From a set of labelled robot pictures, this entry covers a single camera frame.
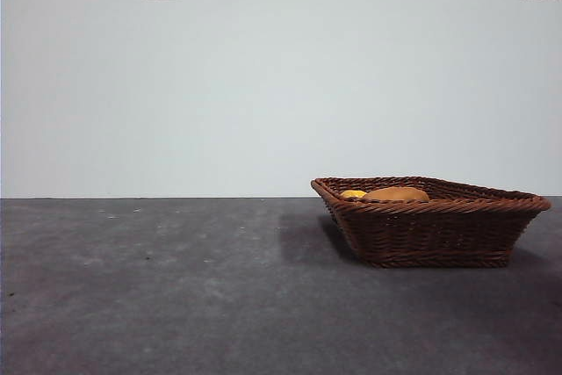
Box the brown potato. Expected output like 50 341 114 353
363 186 431 203

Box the brown wicker basket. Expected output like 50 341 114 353
310 176 552 269

